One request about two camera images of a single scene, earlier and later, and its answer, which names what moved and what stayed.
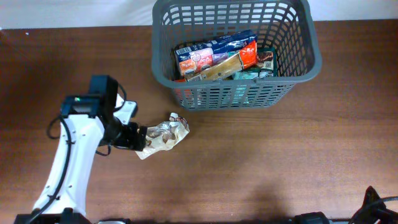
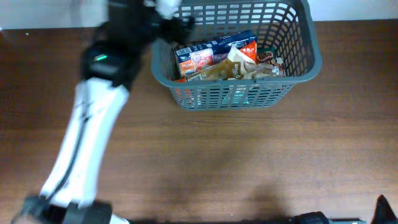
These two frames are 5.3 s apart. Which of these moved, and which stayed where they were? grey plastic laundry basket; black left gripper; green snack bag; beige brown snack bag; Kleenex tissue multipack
Moved: beige brown snack bag; black left gripper
Stayed: grey plastic laundry basket; green snack bag; Kleenex tissue multipack
